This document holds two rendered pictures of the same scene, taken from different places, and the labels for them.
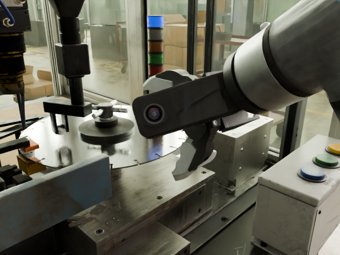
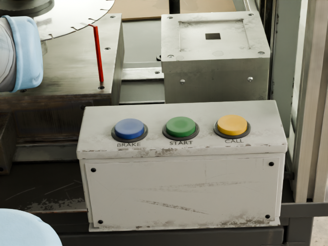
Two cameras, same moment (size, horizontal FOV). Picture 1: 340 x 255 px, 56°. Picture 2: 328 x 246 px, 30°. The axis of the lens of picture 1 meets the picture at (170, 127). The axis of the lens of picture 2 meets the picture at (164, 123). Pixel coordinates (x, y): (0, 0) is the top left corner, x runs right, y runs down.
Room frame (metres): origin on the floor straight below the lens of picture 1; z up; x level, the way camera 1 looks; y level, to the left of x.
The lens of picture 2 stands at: (0.07, -0.79, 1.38)
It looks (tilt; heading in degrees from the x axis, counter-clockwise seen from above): 35 degrees down; 47
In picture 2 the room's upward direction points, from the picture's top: 3 degrees counter-clockwise
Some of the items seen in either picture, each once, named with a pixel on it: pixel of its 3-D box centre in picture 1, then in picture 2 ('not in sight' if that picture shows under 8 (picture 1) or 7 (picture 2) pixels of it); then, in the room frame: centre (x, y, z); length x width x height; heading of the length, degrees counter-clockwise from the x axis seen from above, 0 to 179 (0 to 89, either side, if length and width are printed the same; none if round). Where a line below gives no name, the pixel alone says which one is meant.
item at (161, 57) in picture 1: (156, 57); not in sight; (0.89, 0.04, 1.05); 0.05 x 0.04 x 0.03; 46
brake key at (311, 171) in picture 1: (311, 175); (129, 132); (0.50, -0.26, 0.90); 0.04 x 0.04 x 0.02
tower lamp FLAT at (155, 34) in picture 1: (155, 34); not in sight; (0.89, 0.04, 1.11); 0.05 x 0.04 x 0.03; 46
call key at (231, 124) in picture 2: (338, 151); (232, 128); (0.60, -0.35, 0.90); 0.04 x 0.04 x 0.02
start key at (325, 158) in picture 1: (326, 162); (180, 130); (0.55, -0.31, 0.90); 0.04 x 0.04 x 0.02
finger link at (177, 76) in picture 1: (178, 87); not in sight; (0.40, -0.01, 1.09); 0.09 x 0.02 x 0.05; 35
